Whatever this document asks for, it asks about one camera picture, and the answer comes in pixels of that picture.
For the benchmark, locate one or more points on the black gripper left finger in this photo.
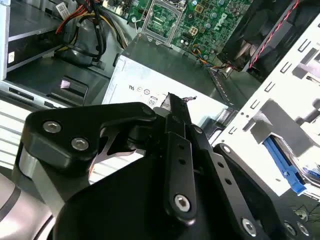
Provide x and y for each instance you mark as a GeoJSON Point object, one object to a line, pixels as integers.
{"type": "Point", "coordinates": [75, 120]}

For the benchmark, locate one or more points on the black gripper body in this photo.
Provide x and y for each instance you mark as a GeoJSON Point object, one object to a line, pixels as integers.
{"type": "Point", "coordinates": [120, 215]}

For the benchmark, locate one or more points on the hard disk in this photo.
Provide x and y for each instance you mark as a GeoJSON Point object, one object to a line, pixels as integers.
{"type": "Point", "coordinates": [282, 162]}

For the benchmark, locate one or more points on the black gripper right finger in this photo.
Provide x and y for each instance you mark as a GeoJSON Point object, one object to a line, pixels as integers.
{"type": "Point", "coordinates": [223, 172]}

